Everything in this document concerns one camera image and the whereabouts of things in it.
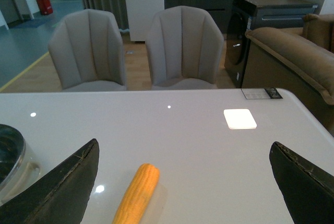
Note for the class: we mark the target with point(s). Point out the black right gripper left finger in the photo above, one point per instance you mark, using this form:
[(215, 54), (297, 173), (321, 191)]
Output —
[(62, 195)]

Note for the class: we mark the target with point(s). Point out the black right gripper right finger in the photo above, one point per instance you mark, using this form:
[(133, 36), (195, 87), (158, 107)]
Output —
[(306, 188)]

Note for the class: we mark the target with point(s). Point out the yellow corn cob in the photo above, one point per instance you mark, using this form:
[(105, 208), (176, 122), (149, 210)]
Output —
[(138, 195)]

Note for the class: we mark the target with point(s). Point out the white electric cooking pot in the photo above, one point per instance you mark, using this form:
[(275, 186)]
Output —
[(20, 167)]

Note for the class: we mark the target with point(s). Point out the table label sticker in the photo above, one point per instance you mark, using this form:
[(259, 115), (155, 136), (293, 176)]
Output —
[(261, 93)]

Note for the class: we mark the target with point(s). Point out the brown sofa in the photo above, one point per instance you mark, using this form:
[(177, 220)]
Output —
[(299, 60)]

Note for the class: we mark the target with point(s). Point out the left beige upholstered chair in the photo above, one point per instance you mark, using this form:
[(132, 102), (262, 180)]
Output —
[(87, 51)]

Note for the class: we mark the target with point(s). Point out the beige upholstered chair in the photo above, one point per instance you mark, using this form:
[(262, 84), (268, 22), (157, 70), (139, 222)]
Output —
[(87, 51), (184, 48)]

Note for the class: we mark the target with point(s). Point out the right beige upholstered chair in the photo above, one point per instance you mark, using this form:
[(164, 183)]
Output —
[(184, 48)]

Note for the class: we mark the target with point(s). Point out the red fire extinguisher box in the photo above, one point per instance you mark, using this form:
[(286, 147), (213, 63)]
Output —
[(45, 7)]

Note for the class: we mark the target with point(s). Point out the white refrigerator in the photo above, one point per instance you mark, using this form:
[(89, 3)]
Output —
[(140, 14)]

